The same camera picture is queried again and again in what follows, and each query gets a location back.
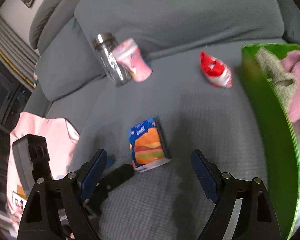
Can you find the pale green knitted cloth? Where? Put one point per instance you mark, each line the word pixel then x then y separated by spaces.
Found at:
pixel 284 82

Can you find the dark tv cabinet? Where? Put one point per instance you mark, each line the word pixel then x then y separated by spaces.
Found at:
pixel 13 98

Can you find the clear glass jar metal lid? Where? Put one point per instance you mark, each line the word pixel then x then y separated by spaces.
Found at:
pixel 104 44

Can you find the pink plastic cup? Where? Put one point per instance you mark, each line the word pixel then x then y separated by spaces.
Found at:
pixel 128 55

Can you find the tissue pack with burger print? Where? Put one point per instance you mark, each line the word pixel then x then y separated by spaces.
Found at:
pixel 147 146

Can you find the red and white sock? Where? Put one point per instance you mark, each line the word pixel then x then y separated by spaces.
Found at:
pixel 215 71

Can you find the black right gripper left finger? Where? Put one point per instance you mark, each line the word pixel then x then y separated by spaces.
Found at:
pixel 40 219

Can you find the green storage box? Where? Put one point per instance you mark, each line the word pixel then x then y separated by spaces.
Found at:
pixel 278 136

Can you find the grey sofa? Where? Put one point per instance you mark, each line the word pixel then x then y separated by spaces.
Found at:
pixel 167 202

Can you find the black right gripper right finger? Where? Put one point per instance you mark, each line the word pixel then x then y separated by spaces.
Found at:
pixel 257 218

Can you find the pink plastic bag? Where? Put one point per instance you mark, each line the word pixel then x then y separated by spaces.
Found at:
pixel 61 138

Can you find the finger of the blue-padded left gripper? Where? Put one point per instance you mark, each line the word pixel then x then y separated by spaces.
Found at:
pixel 98 188

